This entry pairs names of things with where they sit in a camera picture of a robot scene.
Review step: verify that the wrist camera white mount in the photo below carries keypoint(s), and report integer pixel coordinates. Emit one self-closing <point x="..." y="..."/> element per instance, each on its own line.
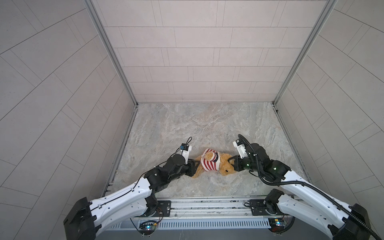
<point x="185" y="151"/>
<point x="240" y="148"/>

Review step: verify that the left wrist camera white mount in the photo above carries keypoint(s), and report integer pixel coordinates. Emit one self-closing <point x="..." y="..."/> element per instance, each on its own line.
<point x="185" y="151"/>

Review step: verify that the circuit board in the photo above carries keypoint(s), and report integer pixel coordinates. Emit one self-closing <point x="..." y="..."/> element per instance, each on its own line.
<point x="276" y="225"/>
<point x="148" y="227"/>

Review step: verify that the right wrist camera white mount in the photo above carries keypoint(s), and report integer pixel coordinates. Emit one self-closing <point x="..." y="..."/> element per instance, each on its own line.
<point x="240" y="148"/>

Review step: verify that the tan plush teddy bear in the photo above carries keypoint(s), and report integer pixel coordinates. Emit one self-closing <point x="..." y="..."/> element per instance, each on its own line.
<point x="225" y="167"/>

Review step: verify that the red white striped knit sweater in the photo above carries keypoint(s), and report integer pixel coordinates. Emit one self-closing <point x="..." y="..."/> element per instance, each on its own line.
<point x="210" y="160"/>

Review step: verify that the aluminium corner post left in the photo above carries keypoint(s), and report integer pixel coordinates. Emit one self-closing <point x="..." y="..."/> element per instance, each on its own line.
<point x="89" y="5"/>

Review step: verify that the aluminium corner post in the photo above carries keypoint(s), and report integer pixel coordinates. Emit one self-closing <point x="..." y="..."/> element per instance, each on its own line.
<point x="324" y="15"/>
<point x="89" y="5"/>

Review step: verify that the aluminium corner post right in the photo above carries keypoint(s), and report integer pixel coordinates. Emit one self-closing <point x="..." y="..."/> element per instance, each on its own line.
<point x="324" y="15"/>

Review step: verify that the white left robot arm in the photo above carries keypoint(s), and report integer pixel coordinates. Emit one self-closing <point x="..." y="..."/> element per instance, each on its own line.
<point x="88" y="219"/>

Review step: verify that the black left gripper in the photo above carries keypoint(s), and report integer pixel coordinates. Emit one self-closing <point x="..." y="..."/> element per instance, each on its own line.
<point x="190" y="167"/>

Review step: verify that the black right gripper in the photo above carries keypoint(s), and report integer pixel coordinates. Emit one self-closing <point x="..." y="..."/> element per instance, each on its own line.
<point x="236" y="162"/>

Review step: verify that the left circuit board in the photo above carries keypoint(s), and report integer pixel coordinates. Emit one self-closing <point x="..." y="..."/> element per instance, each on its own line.
<point x="148" y="227"/>

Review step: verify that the white ventilation grille strip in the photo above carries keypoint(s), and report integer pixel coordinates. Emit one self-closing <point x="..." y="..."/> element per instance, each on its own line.
<point x="215" y="224"/>

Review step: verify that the right circuit board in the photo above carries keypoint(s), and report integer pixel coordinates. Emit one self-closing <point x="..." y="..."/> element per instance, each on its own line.
<point x="276" y="225"/>

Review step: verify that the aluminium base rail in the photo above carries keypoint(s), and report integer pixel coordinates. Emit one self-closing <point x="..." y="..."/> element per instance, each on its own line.
<point x="215" y="208"/>

